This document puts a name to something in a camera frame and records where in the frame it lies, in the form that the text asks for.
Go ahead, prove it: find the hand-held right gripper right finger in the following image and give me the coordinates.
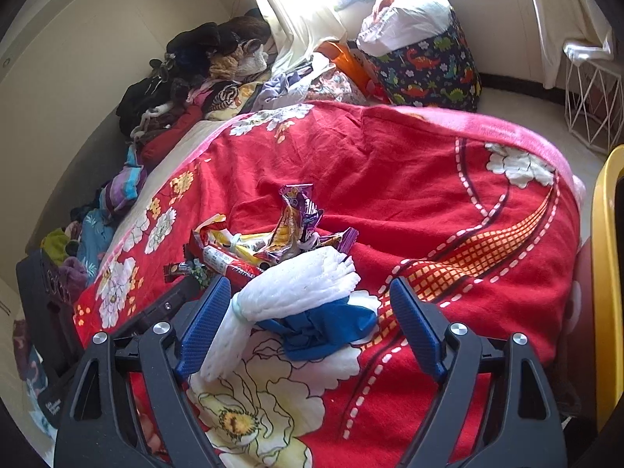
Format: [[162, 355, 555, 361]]
[[389, 277, 569, 468]]

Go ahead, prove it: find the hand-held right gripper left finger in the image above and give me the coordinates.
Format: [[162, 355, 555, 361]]
[[53, 275, 232, 468]]

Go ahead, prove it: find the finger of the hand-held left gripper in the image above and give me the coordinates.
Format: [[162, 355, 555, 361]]
[[131, 277, 215, 337]]

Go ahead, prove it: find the dark small candy wrapper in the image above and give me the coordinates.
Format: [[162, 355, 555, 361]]
[[165, 261, 200, 281]]

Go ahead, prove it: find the blue plastic bag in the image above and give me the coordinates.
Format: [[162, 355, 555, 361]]
[[256, 295, 378, 362]]

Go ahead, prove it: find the purple yellow snack wrapper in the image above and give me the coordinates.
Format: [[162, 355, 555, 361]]
[[253, 183, 325, 266]]

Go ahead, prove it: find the yellow-rimmed black trash bin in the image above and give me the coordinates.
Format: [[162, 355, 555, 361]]
[[587, 145, 624, 432]]

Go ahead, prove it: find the purple fuzzy cloth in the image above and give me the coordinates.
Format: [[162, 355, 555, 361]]
[[61, 256, 91, 298]]

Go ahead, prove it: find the red snack wrapper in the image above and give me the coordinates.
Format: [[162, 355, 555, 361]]
[[202, 246, 264, 288]]

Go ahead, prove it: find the green cloth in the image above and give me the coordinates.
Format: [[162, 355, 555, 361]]
[[41, 228, 74, 266]]

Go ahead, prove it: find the yellow white wrapper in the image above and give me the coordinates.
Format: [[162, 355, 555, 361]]
[[195, 213, 269, 259]]

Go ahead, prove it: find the blue floral cloth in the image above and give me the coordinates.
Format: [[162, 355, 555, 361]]
[[75, 207, 118, 274]]

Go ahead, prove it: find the purple striped wrapper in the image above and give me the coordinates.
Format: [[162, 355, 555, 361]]
[[317, 228, 359, 259]]

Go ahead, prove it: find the purple blue striped cloth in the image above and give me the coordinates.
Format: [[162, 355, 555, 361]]
[[100, 149, 149, 215]]

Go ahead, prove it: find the red floral blanket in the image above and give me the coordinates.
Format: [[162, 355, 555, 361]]
[[73, 101, 586, 468]]

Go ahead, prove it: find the dark red cloth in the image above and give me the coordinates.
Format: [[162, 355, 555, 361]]
[[139, 107, 206, 159]]

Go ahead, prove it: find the zebra print cloth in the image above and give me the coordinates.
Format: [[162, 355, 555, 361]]
[[202, 80, 259, 120]]

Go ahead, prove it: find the pile of dark clothes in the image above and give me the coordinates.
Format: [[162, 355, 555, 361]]
[[116, 16, 271, 140]]

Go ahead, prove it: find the lavender cloth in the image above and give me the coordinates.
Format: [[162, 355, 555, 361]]
[[253, 56, 337, 113]]

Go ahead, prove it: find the floral patterned cloth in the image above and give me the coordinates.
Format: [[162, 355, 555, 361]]
[[302, 66, 371, 108]]

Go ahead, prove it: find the dinosaur print laundry basket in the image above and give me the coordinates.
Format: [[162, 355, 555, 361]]
[[361, 10, 483, 114]]

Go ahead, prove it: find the orange bag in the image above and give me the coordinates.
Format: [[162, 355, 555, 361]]
[[317, 41, 391, 103]]

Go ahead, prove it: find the large white plastic bag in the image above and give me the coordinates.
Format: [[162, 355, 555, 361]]
[[356, 0, 454, 57]]

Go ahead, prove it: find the cream curtain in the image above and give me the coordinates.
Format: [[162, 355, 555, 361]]
[[521, 0, 615, 89], [234, 0, 371, 71]]

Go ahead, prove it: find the white wire side table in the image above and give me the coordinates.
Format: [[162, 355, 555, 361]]
[[563, 39, 624, 157]]

